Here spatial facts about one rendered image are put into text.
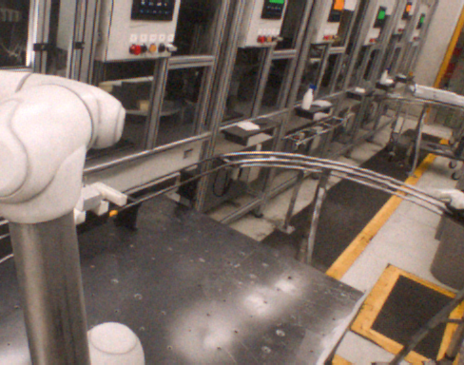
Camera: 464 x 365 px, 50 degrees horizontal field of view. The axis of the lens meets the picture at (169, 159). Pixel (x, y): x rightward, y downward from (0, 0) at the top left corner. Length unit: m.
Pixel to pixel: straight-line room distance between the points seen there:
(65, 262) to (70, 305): 0.08
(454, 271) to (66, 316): 3.35
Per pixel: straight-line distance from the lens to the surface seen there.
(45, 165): 0.65
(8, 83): 0.89
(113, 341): 1.11
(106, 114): 0.81
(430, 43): 9.19
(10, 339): 1.51
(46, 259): 0.76
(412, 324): 3.35
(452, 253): 3.88
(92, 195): 1.72
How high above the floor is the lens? 1.71
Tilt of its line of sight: 21 degrees down
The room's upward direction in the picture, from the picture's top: 11 degrees clockwise
